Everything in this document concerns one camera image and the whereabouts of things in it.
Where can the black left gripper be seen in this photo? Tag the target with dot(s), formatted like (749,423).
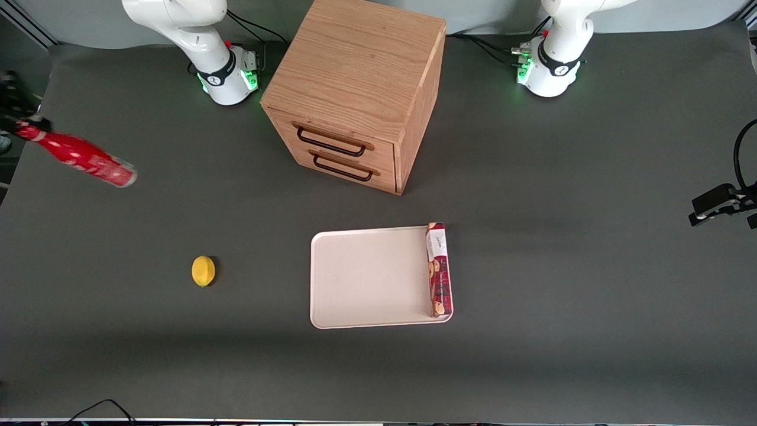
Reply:
(722,200)

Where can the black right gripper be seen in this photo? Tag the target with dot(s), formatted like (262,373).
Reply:
(12,100)

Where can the red coke bottle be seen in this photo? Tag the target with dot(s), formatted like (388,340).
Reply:
(80,157)

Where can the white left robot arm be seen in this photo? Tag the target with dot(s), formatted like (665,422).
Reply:
(553,65)

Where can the white plastic tray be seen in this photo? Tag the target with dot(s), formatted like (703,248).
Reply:
(366,278)

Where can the dark grey table mat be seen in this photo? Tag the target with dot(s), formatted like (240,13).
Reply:
(591,296)

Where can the yellow lemon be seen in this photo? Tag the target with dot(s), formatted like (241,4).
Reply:
(203,271)

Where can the red cookie box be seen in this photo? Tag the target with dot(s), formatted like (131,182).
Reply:
(439,269)

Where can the wooden two-drawer cabinet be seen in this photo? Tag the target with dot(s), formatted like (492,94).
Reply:
(361,65)

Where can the wooden drawer front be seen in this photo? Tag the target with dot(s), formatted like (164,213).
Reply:
(378,151)
(384,177)

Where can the aluminium frame rail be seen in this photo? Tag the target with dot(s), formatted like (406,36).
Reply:
(32,23)

